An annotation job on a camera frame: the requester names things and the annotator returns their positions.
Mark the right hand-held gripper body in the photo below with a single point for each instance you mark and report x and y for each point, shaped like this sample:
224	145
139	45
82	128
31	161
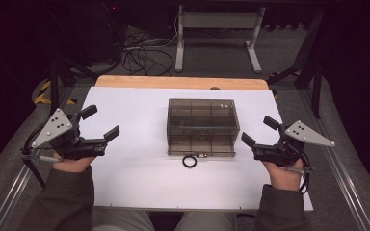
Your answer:
298	133

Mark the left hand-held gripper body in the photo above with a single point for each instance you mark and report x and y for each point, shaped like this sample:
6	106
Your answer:
55	126

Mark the person's left hand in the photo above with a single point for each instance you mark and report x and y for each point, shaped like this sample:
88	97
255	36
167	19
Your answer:
72	163

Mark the person's right hand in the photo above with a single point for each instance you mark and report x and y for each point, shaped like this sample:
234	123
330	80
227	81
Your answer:
282	176

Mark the yellow black hazard tape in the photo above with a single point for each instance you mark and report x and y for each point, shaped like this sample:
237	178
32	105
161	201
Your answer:
43	93

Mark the black tripod stand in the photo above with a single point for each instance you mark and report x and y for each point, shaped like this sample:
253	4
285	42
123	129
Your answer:
54	83

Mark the smoky clear compartment box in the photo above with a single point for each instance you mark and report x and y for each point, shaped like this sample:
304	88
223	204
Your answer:
202	126

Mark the white table sheet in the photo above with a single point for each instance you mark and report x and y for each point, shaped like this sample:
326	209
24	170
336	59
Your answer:
141	173

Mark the dark computer case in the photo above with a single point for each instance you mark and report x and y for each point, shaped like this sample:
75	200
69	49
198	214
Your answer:
106	35

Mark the person's left leg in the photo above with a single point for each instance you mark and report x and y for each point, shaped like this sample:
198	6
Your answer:
122	221

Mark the person's leg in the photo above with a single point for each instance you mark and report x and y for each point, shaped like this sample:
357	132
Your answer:
205	223
122	221

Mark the person's right leg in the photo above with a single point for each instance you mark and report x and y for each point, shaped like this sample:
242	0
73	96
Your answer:
205	223

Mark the white metal stand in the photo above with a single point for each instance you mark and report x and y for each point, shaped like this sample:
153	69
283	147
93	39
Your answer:
179	48

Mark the black metal frame stand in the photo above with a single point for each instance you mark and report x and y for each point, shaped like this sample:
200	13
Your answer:
316	89

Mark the aluminium floor rail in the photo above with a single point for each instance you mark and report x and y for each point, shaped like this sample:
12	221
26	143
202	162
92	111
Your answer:
13	199
343	179

